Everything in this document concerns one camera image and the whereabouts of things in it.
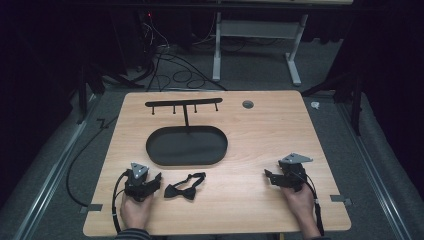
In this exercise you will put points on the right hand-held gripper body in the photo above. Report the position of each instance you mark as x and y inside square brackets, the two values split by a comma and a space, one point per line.
[293, 173]

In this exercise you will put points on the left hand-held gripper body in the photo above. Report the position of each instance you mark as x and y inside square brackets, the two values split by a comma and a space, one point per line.
[136, 185]

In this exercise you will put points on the black bow tie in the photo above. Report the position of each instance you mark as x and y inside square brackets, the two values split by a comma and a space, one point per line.
[185, 191]

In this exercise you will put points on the black hook stand with tray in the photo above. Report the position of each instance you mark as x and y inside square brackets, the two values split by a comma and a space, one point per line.
[186, 145]

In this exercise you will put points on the person's left hand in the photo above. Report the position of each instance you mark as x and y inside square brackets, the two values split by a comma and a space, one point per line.
[135, 213]

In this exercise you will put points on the person's right hand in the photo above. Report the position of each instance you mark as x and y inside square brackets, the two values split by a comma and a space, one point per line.
[300, 203]

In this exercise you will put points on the grey tape strip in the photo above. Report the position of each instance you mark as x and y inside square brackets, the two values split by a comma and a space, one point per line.
[340, 199]
[91, 208]

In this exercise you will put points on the white crumpled paper scrap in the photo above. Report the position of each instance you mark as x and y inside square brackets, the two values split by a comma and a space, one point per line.
[315, 105]

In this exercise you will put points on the black tripod stand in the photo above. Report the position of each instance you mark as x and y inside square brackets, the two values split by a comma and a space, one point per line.
[356, 100]
[82, 96]

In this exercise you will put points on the metal floor rail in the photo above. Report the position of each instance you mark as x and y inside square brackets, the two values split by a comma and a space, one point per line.
[376, 173]
[50, 176]

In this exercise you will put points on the white metal desk frame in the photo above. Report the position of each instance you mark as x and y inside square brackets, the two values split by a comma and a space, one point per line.
[256, 28]

